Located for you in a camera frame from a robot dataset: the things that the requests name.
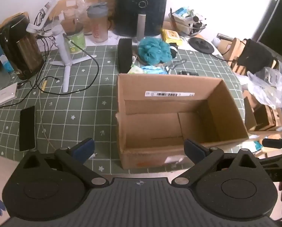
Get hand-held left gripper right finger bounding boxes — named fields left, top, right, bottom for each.
left=171, top=139, right=262, bottom=190

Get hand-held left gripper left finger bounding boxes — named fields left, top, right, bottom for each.
left=19, top=138, right=110, bottom=189

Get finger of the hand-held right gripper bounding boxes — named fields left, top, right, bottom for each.
left=262, top=138, right=282, bottom=150
left=258, top=155, right=282, bottom=171

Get blue wet wipes packet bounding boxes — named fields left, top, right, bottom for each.
left=141, top=66, right=168, bottom=75

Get green tissue pack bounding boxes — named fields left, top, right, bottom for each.
left=127, top=64, right=144, bottom=74

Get black glasses case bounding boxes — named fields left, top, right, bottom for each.
left=117, top=38, right=133, bottom=74

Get teal bath loofah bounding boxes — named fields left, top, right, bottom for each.
left=138, top=37, right=172, bottom=65

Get brown cardboard floor box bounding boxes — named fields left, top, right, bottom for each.
left=243, top=95, right=282, bottom=133

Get green grid tablecloth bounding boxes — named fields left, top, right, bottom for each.
left=0, top=37, right=248, bottom=178

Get clear plastic bag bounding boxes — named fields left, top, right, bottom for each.
left=235, top=66, right=282, bottom=110

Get black smartphone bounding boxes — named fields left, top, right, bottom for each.
left=19, top=106, right=36, bottom=152

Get white gimbal tripod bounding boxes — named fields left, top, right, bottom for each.
left=26, top=0, right=97, bottom=93

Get wooden chair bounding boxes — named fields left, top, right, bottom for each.
left=228, top=38, right=280, bottom=76

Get black cloth on chair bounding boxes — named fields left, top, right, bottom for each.
left=239, top=38, right=275, bottom=74

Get white power bank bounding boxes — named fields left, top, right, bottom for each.
left=0, top=83, right=18, bottom=107

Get black round disc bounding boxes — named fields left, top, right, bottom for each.
left=188, top=37, right=215, bottom=54

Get green label jar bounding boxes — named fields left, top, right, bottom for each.
left=66, top=26, right=87, bottom=54

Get small brown cardboard box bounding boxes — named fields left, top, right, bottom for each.
left=213, top=33, right=236, bottom=55

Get yellow wipes packet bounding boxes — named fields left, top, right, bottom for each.
left=161, top=29, right=184, bottom=46

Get dark brown kettle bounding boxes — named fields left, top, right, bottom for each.
left=0, top=14, right=45, bottom=80

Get black monitor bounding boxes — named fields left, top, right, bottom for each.
left=257, top=0, right=282, bottom=65

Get grey-lid shaker bottle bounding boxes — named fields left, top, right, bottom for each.
left=87, top=2, right=109, bottom=43

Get blue white carton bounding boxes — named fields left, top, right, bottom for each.
left=0, top=39, right=14, bottom=74

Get glass bowl of clutter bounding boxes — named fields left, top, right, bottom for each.
left=168, top=7, right=207, bottom=38

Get black air fryer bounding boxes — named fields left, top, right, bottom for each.
left=114, top=0, right=169, bottom=41

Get flat brown cardboard sheets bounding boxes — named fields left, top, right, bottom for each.
left=57, top=0, right=115, bottom=32

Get white cable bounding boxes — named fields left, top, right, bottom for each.
left=38, top=80, right=57, bottom=151

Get black gimbal cable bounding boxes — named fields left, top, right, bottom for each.
left=29, top=33, right=100, bottom=96

